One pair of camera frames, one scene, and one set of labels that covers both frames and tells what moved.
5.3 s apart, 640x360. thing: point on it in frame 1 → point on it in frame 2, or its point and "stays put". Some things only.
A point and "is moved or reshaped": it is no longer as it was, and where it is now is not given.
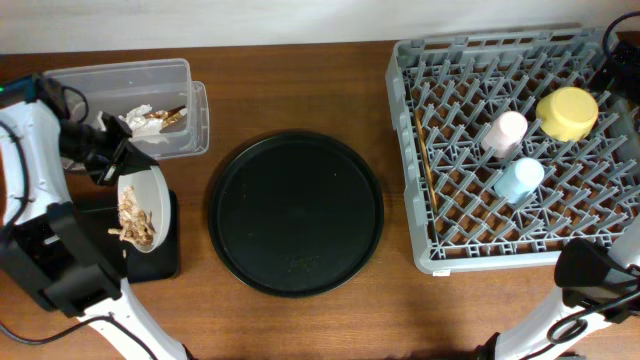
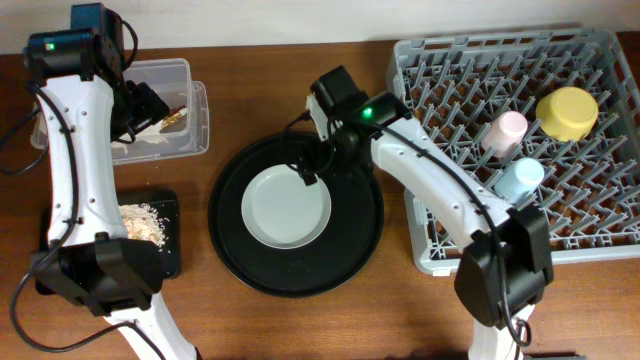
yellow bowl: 567,114 stays put
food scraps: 137,224 is moved or reshaped
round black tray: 296,214 stays put
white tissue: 144,130 stays put
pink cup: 504,136 stays put
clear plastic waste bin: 166,83 stays put
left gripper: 129,153 → 153,107
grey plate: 152,192 → 281,212
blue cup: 519,181 stays put
